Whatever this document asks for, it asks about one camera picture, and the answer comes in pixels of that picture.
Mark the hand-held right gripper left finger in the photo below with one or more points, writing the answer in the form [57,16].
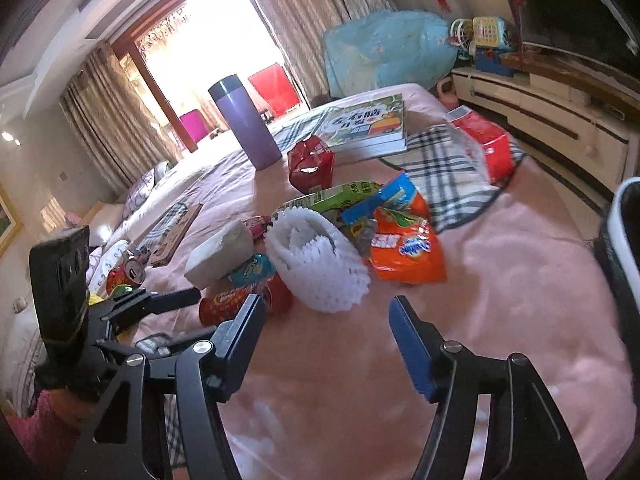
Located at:
[250,325]

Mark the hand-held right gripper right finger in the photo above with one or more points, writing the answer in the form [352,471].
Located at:
[410,345]

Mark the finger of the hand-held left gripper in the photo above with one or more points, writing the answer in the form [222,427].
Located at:
[152,346]
[165,300]

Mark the pink candy wrapper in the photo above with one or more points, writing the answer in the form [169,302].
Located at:
[256,226]

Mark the green snack packet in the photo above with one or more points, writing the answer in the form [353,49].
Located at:
[340,197]

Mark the red snack bag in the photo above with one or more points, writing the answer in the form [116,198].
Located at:
[310,167]

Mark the black trash bag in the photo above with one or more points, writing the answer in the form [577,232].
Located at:
[620,270]

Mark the black trash bin white rim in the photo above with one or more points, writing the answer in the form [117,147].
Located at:
[627,195]

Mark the red snack wrapper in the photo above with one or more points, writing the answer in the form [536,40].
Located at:
[220,305]

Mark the red drink can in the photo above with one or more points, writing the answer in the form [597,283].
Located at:
[122,277]

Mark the blue candy wrapper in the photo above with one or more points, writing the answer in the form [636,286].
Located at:
[250,270]

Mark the brown patterned box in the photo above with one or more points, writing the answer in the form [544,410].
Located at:
[175,235]

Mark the white paper wrapped block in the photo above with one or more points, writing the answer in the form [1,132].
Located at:
[220,255]

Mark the white foam fruit net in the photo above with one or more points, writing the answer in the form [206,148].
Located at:
[310,260]

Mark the patterned pillow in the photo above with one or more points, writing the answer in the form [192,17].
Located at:
[147,190]

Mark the silver foil wrapper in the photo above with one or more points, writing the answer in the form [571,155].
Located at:
[362,235]

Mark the blue and orange snack bag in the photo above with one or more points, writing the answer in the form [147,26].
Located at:
[400,195]

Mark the magenta chair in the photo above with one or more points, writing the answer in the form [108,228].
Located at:
[192,127]

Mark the beige curtain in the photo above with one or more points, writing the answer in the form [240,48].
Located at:
[115,120]
[310,20]

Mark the purple thermos bottle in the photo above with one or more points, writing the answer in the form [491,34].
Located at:
[245,120]

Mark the white-edged book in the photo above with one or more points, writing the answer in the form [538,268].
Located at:
[380,146]

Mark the red clear plastic bag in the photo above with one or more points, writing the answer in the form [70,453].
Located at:
[487,145]

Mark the red chair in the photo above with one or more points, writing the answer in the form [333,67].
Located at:
[275,87]

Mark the white television cabinet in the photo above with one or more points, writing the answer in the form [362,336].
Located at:
[550,110]

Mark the light blue cover cloth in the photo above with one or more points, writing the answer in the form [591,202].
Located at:
[390,50]

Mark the yellow and blue toy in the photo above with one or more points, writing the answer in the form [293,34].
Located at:
[492,40]

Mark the pink stick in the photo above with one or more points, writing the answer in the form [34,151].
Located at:
[516,5]

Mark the black television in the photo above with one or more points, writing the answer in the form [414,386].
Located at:
[565,0]

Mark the gold picture frame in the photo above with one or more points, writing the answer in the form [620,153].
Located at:
[7,230]

